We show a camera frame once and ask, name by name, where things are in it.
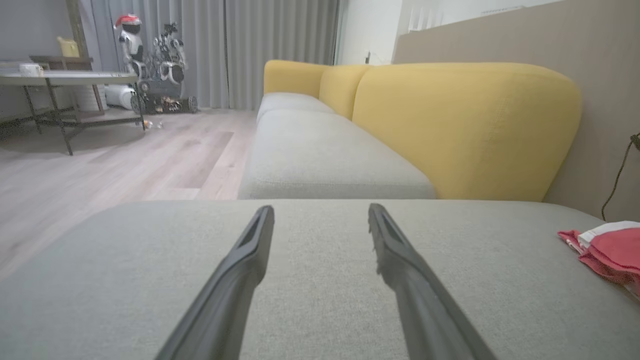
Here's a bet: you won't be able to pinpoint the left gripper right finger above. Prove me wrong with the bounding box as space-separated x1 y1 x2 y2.
367 202 498 360

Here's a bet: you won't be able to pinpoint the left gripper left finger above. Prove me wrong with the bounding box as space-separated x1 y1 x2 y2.
155 205 276 360

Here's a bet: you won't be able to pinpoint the red jersey with white sleeves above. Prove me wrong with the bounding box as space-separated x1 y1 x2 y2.
557 220 640 301

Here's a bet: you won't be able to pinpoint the large grey sofa seat cushion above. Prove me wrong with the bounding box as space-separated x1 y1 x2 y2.
0 199 640 360

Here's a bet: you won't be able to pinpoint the grey sofa back cushion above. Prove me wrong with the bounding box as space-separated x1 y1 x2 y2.
238 109 439 201

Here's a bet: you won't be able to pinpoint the wide yellow sofa backrest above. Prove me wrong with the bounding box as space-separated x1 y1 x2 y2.
351 62 583 202

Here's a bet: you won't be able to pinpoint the small grey sofa seat cushion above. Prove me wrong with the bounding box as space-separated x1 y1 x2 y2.
256 91 337 126

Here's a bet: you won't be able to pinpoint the white cylinder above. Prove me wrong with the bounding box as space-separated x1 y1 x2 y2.
104 84 137 109

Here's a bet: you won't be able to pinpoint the rounded yellow sofa backrest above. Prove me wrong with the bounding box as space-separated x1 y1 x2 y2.
263 60 333 99

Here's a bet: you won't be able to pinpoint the narrow yellow sofa backrest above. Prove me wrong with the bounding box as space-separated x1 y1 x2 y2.
318 64 373 121

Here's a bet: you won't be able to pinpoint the black and white robot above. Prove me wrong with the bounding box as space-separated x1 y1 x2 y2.
131 22 199 115

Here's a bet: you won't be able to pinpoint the grey curtains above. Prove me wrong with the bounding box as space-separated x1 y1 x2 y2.
80 0 341 111

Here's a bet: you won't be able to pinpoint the white robot with santa hat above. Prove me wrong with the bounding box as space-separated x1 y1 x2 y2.
114 14 147 79

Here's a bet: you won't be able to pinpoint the grey table with metal legs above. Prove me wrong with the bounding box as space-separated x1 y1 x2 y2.
0 70 147 157

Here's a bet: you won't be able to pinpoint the dark wooden furniture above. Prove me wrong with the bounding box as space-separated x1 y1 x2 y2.
29 55 106 113

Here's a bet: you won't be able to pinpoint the yellow container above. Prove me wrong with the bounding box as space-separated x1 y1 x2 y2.
56 36 81 59

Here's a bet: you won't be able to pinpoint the dark hanging cord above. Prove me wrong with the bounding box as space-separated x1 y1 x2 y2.
601 132 640 222

